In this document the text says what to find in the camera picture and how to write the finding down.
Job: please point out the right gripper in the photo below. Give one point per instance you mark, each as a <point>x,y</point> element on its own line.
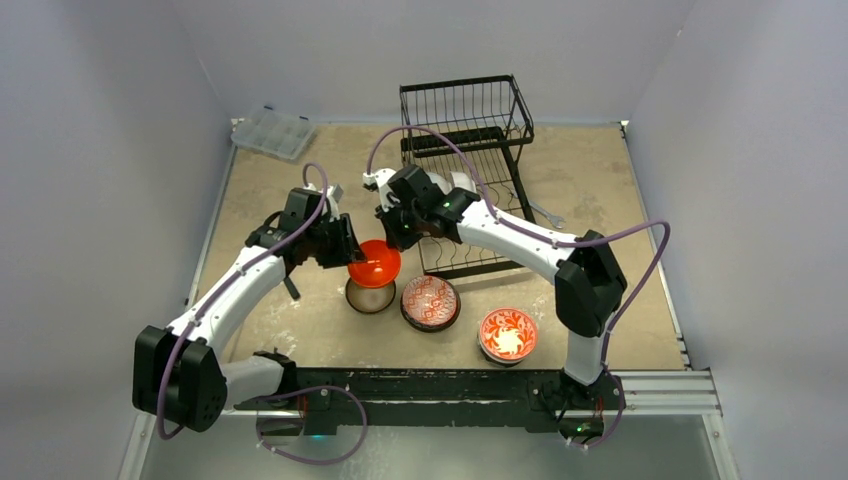
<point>395,228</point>

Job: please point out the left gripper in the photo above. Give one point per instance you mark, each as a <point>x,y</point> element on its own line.
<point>348,250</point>

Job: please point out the orange white bowl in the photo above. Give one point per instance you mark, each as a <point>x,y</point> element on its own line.
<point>381,266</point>

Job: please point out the brown beige bowl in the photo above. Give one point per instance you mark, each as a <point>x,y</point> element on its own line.
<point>369,300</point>

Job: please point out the black wire dish rack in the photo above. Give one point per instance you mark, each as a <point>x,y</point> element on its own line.
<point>488,119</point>

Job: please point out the white ribbed bowl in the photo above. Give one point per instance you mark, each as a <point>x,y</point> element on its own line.
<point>435,187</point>

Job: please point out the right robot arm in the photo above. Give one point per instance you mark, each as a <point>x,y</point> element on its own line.
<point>588,282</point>

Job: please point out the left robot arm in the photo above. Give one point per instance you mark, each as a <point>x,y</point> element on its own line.
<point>178,376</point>

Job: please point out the small hammer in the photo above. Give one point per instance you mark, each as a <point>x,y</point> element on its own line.
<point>291,289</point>

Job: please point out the red patterned black bowl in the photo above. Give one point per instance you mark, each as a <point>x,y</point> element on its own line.
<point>430,304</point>

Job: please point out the clear plastic organizer box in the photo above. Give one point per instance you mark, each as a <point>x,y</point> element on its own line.
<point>275,134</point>

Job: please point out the red floral bowl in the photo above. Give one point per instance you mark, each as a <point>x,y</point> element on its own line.
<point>507,336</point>

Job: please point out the silver wrench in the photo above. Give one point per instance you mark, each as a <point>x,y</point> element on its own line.
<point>556,221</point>

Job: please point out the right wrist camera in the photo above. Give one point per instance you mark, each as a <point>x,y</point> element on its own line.
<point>378,181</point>

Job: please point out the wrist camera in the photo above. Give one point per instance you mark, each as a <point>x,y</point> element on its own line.
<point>331,206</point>
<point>378,181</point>

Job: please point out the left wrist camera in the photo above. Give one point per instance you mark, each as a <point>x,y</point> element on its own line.
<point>331,206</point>

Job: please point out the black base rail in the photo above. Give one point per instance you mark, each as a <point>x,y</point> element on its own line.
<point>535,400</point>

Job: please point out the aluminium frame rail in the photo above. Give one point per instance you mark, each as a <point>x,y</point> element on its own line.
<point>671,428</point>

